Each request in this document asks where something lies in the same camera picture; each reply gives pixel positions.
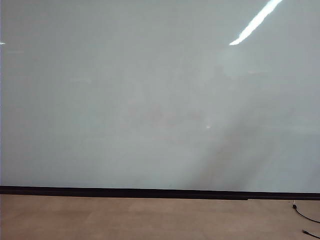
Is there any white glass whiteboard black frame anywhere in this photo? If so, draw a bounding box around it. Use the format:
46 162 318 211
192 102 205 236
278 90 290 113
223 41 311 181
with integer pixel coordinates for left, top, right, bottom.
0 0 320 201

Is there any black cable with adapter plug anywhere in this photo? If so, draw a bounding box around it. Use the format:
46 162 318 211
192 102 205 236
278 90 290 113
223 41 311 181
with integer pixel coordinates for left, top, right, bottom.
291 199 320 224

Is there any thin black cable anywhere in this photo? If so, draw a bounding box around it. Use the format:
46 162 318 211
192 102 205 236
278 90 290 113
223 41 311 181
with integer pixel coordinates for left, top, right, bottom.
301 228 320 239

